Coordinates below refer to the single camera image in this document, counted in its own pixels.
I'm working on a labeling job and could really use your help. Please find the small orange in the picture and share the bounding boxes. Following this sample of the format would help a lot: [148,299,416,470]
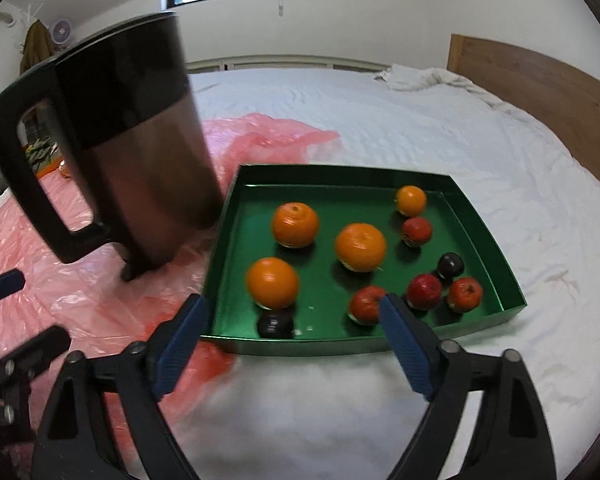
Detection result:
[394,185,427,218]

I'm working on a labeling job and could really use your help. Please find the large orange mandarin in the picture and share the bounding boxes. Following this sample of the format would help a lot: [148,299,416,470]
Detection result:
[271,203,320,248]

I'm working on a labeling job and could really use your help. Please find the orange plate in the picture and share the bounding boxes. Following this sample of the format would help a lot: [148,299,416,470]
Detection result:
[35,157,64,179]

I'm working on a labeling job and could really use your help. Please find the green leafy vegetable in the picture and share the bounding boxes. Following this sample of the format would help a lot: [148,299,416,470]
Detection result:
[24,136,60,174]

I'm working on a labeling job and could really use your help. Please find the red fruit front right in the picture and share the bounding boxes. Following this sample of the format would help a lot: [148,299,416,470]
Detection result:
[446,278,483,313]

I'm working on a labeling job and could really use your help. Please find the red fruit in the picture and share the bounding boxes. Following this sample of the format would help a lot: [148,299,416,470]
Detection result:
[401,217,434,247]
[446,278,483,313]
[348,285,387,325]
[405,274,443,311]

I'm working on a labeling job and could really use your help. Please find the red fruit near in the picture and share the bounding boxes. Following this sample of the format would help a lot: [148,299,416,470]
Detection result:
[405,274,443,311]

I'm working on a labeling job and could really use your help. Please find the dark plum back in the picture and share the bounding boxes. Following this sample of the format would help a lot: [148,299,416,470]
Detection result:
[436,252,465,281]

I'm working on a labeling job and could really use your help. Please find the dark plum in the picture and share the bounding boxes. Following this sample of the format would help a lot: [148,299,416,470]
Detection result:
[436,252,465,281]
[257,311,294,339]

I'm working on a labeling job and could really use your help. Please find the red fruit front left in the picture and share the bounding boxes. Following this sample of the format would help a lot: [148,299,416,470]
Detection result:
[348,285,387,325]

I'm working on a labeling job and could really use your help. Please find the red fruit far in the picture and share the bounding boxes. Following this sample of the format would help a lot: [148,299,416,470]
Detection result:
[401,217,434,247]

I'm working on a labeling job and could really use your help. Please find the dark plum front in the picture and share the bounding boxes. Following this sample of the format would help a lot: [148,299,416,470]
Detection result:
[257,311,294,339]

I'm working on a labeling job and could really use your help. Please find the black steel kettle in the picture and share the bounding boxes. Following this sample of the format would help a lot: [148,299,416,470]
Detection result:
[0,12,223,281]

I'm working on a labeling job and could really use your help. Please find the hanging olive coat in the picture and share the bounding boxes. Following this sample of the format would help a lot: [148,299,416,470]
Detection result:
[19,20,56,74]

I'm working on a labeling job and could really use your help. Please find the small white fan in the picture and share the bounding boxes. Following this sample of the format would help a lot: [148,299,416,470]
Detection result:
[48,18,73,47]

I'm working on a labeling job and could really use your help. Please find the green tray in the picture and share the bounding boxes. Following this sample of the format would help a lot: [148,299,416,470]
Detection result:
[204,165,526,356]

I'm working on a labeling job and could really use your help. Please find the wooden headboard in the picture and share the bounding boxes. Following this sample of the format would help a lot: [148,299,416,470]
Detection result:
[448,34,600,180]

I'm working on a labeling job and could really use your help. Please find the white crumpled cloth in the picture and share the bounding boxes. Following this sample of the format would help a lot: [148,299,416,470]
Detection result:
[373,64,474,92]

